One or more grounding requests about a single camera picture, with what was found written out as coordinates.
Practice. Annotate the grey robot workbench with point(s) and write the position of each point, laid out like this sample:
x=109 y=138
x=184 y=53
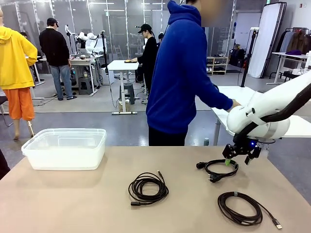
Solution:
x=82 y=63

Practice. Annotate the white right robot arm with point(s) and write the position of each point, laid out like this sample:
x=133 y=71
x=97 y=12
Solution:
x=267 y=104

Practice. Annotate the black camera tripod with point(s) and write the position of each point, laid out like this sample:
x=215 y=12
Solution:
x=104 y=48

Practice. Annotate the large white table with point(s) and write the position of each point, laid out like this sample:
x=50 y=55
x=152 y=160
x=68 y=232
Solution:
x=235 y=92

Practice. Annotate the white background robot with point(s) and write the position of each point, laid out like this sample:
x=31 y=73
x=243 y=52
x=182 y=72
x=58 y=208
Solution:
x=91 y=41

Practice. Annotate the clothes rack with garments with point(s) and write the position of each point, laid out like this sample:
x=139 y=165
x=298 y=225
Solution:
x=296 y=41

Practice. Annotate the black utility cart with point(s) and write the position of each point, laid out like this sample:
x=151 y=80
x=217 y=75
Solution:
x=291 y=75

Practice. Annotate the person in black sweater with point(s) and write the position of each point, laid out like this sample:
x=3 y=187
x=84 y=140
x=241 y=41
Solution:
x=150 y=55

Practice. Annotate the purple cloth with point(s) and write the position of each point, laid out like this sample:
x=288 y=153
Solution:
x=293 y=52

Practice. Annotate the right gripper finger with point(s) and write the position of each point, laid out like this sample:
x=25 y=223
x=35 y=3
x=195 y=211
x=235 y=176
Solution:
x=228 y=151
x=253 y=155

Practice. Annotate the black stand pole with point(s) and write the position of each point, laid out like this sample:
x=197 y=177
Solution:
x=249 y=55

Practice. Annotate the wooden shoe shelf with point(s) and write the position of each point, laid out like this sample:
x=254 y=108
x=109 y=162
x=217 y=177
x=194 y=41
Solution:
x=216 y=65

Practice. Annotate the person's right forearm blue sleeve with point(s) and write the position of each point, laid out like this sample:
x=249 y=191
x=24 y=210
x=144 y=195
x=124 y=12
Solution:
x=219 y=100

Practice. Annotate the person in black jacket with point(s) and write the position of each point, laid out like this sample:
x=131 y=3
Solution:
x=54 y=48

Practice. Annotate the white standing desk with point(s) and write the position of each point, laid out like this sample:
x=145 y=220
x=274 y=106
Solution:
x=119 y=65

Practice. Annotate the person's right hand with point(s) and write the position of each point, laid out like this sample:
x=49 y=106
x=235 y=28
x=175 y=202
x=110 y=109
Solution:
x=236 y=104

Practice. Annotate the white folding screen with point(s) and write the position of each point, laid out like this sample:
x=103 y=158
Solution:
x=264 y=36

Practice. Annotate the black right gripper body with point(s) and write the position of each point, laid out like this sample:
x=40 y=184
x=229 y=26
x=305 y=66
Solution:
x=244 y=145

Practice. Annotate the black bags pile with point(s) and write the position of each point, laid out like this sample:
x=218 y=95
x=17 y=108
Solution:
x=236 y=58

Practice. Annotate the grey plastic stool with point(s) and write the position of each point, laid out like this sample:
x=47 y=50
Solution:
x=127 y=87
x=85 y=85

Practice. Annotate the small grey cup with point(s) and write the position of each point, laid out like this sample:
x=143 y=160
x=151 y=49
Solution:
x=206 y=142

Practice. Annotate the clear plastic storage bin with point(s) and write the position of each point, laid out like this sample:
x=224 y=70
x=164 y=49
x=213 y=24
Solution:
x=63 y=157

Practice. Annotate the white desk with purple cloth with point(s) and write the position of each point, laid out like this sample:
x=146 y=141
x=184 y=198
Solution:
x=289 y=55

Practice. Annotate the person in blue hoodie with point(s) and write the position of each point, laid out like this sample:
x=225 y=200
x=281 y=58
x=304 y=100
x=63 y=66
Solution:
x=177 y=72

